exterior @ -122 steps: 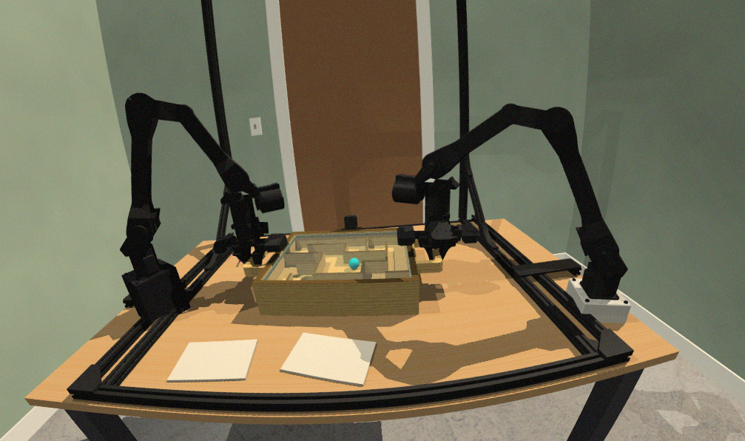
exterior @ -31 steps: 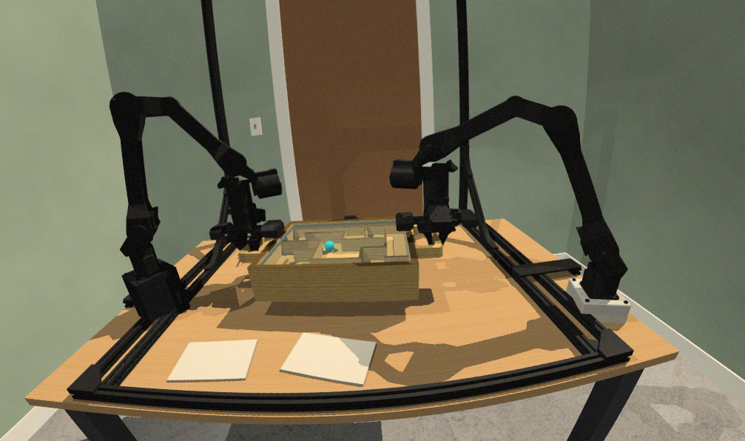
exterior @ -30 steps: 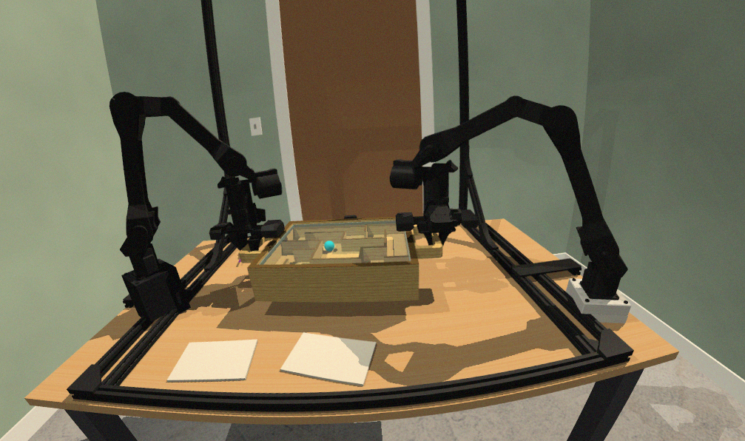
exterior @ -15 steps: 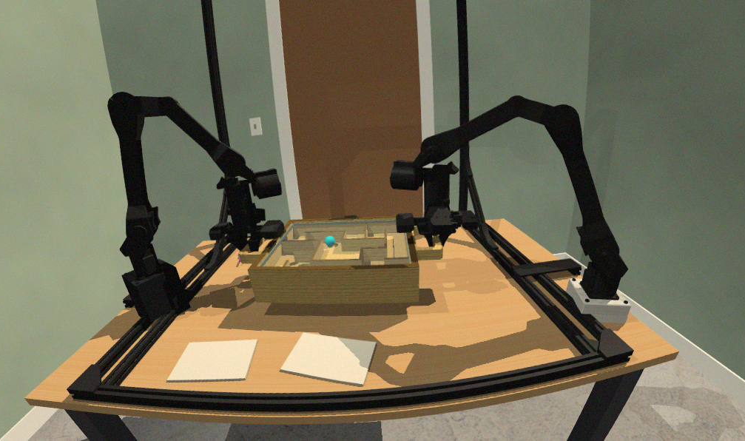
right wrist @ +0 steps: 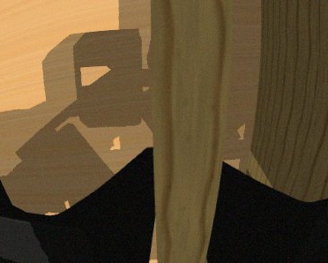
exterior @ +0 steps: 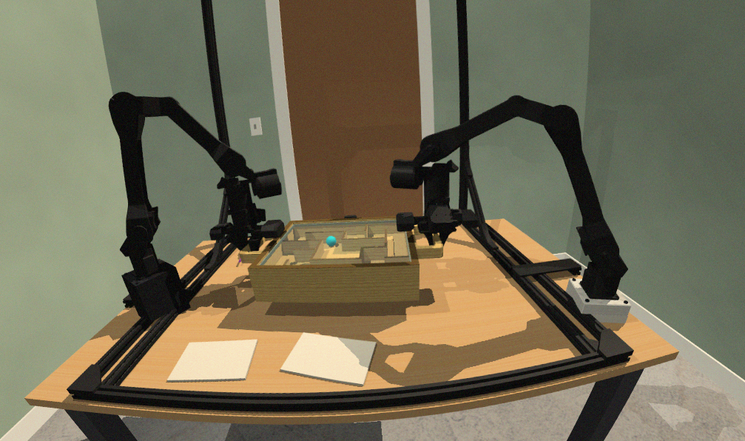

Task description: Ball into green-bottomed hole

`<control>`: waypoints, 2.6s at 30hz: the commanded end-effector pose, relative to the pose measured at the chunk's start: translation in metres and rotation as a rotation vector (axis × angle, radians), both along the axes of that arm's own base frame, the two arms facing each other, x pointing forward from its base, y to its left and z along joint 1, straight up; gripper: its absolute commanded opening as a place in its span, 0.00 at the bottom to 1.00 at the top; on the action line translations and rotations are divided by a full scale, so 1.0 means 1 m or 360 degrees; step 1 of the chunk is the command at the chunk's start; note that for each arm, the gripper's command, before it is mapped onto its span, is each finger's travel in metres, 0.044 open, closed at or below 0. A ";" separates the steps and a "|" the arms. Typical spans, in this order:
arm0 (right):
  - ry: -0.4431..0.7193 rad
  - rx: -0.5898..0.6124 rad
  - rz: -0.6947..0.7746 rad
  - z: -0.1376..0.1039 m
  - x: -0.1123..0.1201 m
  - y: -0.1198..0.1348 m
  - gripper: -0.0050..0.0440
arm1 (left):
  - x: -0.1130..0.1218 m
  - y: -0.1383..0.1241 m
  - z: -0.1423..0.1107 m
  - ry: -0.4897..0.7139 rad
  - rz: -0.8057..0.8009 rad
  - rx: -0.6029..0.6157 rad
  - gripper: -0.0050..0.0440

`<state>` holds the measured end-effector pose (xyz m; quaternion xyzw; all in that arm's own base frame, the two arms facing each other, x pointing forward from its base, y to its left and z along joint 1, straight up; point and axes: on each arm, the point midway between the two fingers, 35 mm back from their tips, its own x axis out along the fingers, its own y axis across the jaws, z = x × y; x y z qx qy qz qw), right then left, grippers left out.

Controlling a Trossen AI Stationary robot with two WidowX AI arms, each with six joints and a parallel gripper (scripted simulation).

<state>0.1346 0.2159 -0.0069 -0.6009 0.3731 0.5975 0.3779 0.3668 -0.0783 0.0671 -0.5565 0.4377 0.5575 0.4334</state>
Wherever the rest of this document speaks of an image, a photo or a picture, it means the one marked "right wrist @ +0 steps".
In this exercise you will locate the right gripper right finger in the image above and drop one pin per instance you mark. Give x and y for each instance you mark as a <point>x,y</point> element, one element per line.
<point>254,223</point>

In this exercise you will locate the wooden maze board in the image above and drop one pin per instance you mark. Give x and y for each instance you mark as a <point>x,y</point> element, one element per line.
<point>191,48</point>

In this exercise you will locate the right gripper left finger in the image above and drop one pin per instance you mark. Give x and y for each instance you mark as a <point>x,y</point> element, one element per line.
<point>116,224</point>

